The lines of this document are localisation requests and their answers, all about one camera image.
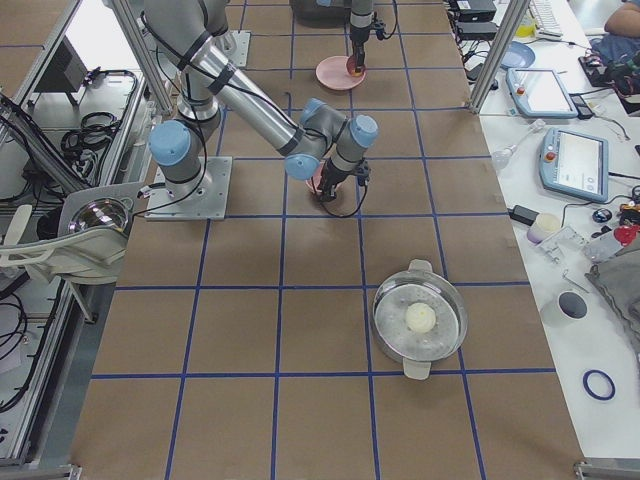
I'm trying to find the blue rubber ring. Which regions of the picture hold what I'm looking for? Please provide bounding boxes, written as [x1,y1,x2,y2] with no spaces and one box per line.
[582,368,617,402]

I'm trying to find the teach pendant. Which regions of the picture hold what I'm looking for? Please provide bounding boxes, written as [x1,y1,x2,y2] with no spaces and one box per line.
[538,128,609,203]
[505,68,578,119]

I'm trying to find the blue plate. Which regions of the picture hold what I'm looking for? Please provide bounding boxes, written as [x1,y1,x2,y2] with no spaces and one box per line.
[500,41,536,70]

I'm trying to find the aluminium frame post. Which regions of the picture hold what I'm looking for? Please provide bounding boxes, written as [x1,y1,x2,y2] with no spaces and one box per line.
[467,0,529,114]

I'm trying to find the pink bowl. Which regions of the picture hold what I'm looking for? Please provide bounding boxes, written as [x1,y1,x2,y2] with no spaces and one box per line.
[305,164,324,198]

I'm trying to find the steel steamer pot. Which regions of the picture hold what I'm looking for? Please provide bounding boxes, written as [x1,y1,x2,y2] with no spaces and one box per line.
[371,259,468,380]

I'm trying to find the white steamed bun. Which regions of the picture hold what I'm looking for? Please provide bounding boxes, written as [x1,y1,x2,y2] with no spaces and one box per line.
[405,302,436,334]

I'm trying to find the white purple cup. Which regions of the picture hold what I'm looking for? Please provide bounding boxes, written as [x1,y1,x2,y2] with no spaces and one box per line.
[526,213,561,244]

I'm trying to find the pink plate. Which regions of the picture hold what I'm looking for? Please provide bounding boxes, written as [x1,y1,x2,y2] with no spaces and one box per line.
[315,56,366,91]

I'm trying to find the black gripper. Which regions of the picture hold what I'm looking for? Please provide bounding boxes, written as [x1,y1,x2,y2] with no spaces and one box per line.
[314,160,359,202]
[351,40,367,76]

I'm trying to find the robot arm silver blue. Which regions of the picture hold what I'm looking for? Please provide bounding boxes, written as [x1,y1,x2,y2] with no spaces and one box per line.
[142,1,379,205]
[346,0,373,77]

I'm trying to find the black power adapter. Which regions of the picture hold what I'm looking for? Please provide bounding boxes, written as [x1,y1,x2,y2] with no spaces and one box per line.
[508,205,539,227]

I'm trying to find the glass pot lid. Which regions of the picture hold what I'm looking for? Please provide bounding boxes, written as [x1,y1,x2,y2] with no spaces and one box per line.
[67,198,130,233]

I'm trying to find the teach pendant far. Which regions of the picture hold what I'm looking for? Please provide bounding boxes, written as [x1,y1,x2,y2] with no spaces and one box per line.
[505,68,578,119]

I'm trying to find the red apple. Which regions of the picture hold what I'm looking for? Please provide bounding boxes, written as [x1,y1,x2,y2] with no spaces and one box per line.
[346,55,366,77]

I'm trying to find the teach pendant near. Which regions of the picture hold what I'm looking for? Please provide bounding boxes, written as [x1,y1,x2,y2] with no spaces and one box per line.
[538,128,609,203]

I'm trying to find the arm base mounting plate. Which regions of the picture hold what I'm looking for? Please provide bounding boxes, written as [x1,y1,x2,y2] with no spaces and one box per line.
[144,156,232,221]

